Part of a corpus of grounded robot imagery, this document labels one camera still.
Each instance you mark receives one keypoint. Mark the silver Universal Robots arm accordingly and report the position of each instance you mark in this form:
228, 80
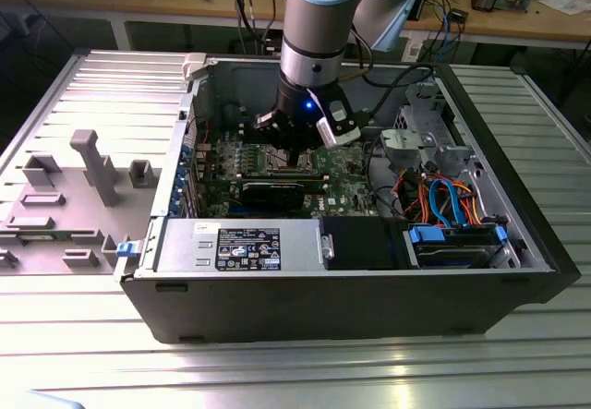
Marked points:
314, 26

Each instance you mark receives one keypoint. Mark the black graphics card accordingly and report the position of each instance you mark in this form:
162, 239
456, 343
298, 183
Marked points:
272, 196

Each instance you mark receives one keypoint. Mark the green motherboard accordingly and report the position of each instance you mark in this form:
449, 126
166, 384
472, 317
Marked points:
341, 183

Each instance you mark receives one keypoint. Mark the beige case latch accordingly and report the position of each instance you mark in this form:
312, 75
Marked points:
194, 65

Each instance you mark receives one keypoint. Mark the black plastic fan shroud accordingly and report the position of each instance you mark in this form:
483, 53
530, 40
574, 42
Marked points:
360, 243

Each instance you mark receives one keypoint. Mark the silver power supply unit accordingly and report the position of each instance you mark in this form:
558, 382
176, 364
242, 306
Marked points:
184, 247

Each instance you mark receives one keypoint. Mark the black open PC case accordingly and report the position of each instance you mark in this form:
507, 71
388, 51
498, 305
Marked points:
323, 307

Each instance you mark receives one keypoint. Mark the wooden desk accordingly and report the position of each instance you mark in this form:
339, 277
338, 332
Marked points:
138, 3

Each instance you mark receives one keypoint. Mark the small black adapter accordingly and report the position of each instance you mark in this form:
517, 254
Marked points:
459, 15

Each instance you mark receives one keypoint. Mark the blue plastic case clip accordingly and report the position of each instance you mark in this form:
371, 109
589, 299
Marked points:
127, 249

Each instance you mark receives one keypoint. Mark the hard disk in blue carrier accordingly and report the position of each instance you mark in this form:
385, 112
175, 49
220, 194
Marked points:
461, 256

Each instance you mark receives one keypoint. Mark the grey plastic parts rack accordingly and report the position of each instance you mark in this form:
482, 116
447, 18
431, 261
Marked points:
69, 206

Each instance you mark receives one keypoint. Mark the green RAM stick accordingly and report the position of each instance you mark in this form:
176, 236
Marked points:
39, 237

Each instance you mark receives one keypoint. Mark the white paper sheet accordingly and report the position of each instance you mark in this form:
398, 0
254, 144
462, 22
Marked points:
563, 3

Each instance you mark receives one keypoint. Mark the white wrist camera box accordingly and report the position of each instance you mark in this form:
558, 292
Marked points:
339, 125

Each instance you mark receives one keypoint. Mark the silver metal drive bracket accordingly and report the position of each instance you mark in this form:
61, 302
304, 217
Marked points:
406, 143

